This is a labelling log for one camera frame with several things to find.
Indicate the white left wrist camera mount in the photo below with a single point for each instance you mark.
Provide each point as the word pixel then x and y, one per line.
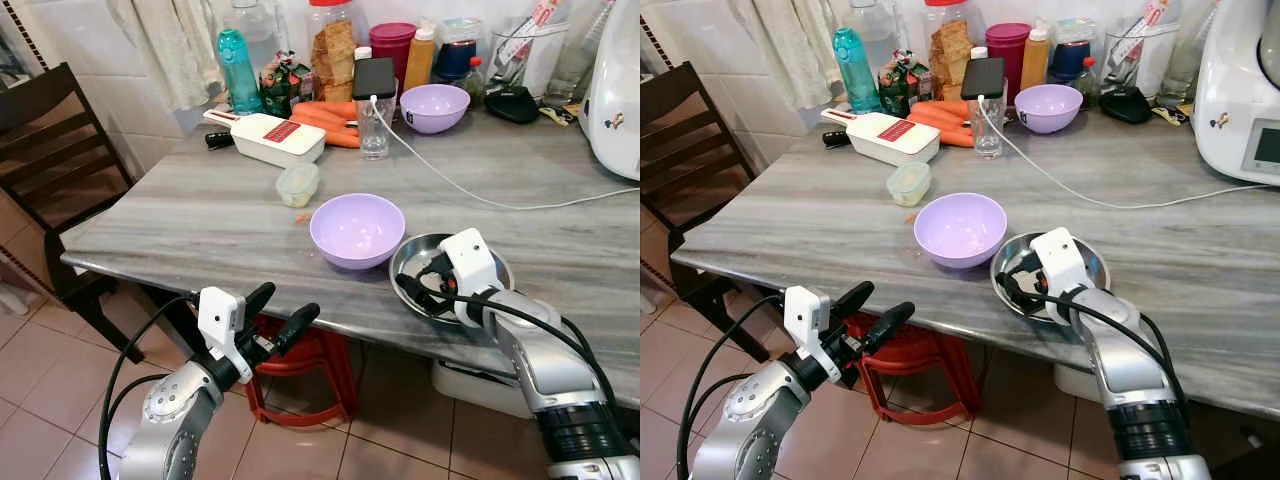
pixel 803 318
pixel 218 318

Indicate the small bottle red cap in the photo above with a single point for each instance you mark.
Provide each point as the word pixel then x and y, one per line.
pixel 474 85
pixel 1086 85

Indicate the dark wooden chair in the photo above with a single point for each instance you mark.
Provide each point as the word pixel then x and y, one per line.
pixel 60 150
pixel 690 150

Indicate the blue jar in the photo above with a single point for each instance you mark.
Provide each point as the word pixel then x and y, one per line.
pixel 455 60
pixel 1072 58

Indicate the magenta plastic container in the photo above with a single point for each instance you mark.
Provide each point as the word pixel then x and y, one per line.
pixel 392 42
pixel 1005 42

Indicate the beige hanging cloth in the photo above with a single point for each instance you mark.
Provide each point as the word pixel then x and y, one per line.
pixel 175 50
pixel 790 50

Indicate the purple plastic bowl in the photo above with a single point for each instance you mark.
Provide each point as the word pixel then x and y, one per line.
pixel 355 232
pixel 1048 108
pixel 435 108
pixel 960 230

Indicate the small clear lidded container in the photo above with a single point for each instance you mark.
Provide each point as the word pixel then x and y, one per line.
pixel 908 184
pixel 298 185

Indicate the yellow packet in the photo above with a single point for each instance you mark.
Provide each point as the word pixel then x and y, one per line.
pixel 558 115
pixel 1170 115

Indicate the orange carrot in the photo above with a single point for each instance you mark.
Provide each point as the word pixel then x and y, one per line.
pixel 325 110
pixel 952 132
pixel 940 110
pixel 338 132

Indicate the clear jar red lid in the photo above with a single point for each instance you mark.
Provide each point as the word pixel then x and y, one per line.
pixel 950 50
pixel 333 55

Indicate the black pouch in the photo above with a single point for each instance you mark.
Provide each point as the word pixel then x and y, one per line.
pixel 1125 105
pixel 512 105

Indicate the red plastic stool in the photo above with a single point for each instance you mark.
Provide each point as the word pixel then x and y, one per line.
pixel 310 360
pixel 910 365

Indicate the clear drinking glass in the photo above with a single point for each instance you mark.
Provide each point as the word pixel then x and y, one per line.
pixel 376 135
pixel 987 135

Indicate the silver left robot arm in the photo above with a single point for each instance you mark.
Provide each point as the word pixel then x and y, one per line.
pixel 175 420
pixel 755 420

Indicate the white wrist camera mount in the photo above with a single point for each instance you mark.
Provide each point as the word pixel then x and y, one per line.
pixel 803 318
pixel 218 318
pixel 470 260
pixel 1060 258

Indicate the white kitchen appliance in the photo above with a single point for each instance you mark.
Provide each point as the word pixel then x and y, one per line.
pixel 615 100
pixel 1235 90

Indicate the round steel plate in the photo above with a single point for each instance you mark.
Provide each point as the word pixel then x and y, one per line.
pixel 425 245
pixel 1100 268

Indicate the black phone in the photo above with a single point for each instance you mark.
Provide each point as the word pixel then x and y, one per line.
pixel 374 78
pixel 983 78

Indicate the teal water bottle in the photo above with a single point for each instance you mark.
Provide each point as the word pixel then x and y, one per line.
pixel 238 75
pixel 855 75

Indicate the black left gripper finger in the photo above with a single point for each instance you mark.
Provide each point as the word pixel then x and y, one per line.
pixel 888 322
pixel 850 298
pixel 258 300
pixel 298 322

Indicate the clear plastic bottle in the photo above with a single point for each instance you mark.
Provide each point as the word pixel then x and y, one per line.
pixel 258 35
pixel 872 30

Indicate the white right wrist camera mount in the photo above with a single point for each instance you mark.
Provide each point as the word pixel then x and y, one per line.
pixel 1060 258
pixel 470 260

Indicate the tall clear bottle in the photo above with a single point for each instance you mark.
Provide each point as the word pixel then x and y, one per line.
pixel 575 55
pixel 1180 55

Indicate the green snack bag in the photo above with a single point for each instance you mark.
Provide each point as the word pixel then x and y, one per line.
pixel 285 88
pixel 902 88

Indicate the white plastic basin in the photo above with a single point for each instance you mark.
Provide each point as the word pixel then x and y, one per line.
pixel 1075 382
pixel 480 388

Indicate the orange sauce bottle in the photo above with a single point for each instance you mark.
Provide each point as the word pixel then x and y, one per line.
pixel 1035 60
pixel 420 60

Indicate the white slicer box red label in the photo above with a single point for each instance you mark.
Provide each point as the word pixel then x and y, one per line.
pixel 275 138
pixel 890 137

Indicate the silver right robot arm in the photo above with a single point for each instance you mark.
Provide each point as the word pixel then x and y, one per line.
pixel 560 390
pixel 1140 390

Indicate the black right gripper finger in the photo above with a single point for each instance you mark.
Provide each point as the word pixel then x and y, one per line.
pixel 1028 262
pixel 1012 292
pixel 412 293
pixel 432 263

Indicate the clear utensil container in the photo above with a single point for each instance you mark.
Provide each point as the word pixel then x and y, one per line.
pixel 1140 55
pixel 525 55

